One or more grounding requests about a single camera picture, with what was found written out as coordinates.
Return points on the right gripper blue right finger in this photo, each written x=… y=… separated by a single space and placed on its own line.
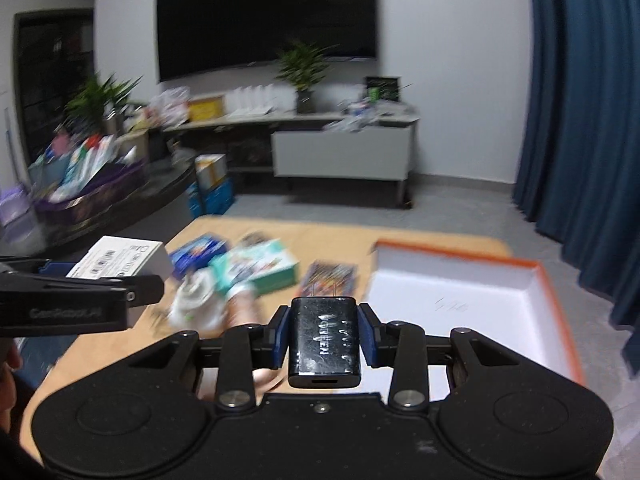
x=369 y=329

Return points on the white tv console cabinet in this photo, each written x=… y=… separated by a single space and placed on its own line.
x=290 y=146

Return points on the purple storage tray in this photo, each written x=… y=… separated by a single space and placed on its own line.
x=85 y=194

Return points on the potted plant on side table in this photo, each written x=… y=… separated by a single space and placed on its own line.
x=96 y=98

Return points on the white power adapter box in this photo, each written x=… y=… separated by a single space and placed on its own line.
x=123 y=257

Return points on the blue curtain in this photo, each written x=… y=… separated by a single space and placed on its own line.
x=578 y=177

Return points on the green bandage box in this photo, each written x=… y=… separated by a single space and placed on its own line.
x=267 y=266

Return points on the orange white cardboard box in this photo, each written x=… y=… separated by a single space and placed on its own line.
x=510 y=301

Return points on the black wall television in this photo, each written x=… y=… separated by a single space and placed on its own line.
x=199 y=36

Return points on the dark playing card box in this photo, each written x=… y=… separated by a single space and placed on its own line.
x=328 y=279

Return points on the white bulb socket adapter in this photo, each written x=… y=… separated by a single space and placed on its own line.
x=197 y=304

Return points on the black green product box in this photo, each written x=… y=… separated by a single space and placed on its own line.
x=382 y=88

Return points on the black glass side table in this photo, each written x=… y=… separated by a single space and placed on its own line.
x=64 y=228

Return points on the yellow box on console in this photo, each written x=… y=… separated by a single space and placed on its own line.
x=205 y=109

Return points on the copper bottle white cap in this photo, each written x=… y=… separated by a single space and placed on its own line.
x=243 y=308

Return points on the white router with antennas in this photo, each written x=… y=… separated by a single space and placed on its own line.
x=258 y=101

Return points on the white yellow carton on floor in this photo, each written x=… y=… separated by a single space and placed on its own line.
x=211 y=170

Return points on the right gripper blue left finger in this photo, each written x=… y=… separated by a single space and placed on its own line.
x=277 y=337

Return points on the potted green plant on console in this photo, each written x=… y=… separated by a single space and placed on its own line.
x=303 y=66

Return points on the blue tin box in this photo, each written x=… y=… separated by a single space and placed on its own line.
x=196 y=254

